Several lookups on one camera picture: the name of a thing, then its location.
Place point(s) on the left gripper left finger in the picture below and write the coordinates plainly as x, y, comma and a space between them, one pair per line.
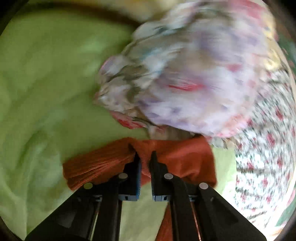
93, 212

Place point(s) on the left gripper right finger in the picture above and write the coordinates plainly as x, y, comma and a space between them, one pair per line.
198, 212

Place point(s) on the red knit sweater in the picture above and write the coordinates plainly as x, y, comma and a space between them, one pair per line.
192, 160

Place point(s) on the white rose floral quilt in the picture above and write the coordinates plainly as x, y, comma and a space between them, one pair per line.
255, 167

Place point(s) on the purple floral pillow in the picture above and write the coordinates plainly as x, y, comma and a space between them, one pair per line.
197, 70

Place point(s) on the green bed sheet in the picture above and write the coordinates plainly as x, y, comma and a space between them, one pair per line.
50, 54

